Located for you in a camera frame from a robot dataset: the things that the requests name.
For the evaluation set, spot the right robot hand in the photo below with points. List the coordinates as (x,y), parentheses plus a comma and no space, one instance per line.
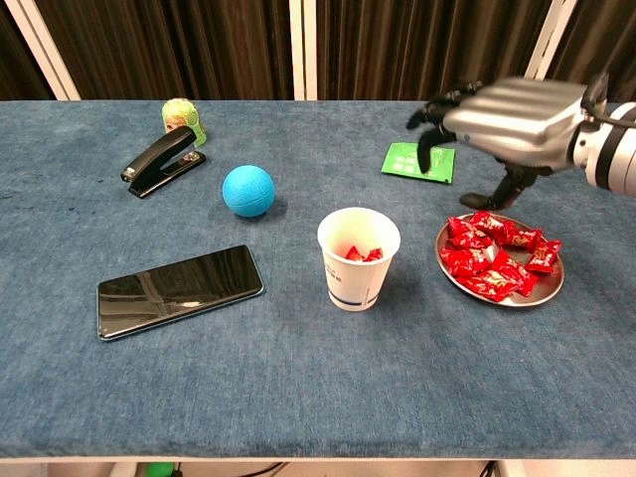
(517,119)

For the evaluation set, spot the red candy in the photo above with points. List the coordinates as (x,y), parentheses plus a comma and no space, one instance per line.
(373,254)
(544,254)
(355,253)
(464,233)
(484,221)
(512,270)
(462,261)
(519,238)
(489,287)

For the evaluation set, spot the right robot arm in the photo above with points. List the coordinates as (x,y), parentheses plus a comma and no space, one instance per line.
(616,154)

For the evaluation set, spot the round metal plate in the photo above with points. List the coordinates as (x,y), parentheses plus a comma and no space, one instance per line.
(546,285)

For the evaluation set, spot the white paper cup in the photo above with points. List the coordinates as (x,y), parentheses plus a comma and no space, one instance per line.
(355,283)

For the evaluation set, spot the green sachet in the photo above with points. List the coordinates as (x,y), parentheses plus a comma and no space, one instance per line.
(402,161)

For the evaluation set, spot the dark pleated curtain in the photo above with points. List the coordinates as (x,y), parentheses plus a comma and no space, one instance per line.
(15,59)
(611,40)
(397,49)
(174,49)

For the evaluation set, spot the blue ball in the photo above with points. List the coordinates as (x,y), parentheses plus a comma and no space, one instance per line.
(248,191)

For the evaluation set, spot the green wrapped snack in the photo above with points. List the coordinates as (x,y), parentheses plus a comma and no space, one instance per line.
(183,114)

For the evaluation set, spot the blue table cloth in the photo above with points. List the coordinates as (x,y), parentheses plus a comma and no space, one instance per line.
(298,372)

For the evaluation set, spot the black stapler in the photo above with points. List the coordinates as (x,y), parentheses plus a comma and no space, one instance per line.
(159,151)

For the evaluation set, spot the black smartphone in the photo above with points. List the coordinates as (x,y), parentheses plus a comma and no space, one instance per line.
(179,290)

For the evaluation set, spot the white frame post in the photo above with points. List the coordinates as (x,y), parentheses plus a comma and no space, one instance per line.
(296,49)
(44,49)
(545,49)

